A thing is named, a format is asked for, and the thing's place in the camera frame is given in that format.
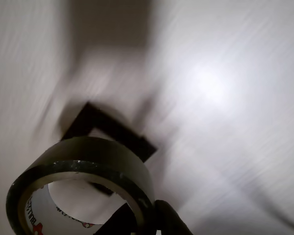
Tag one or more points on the black tape square target outline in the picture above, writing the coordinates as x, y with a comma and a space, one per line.
107, 122

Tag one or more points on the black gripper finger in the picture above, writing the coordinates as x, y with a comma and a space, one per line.
169, 220
122, 224

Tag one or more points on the black tape roll white core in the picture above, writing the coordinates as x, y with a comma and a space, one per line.
93, 149

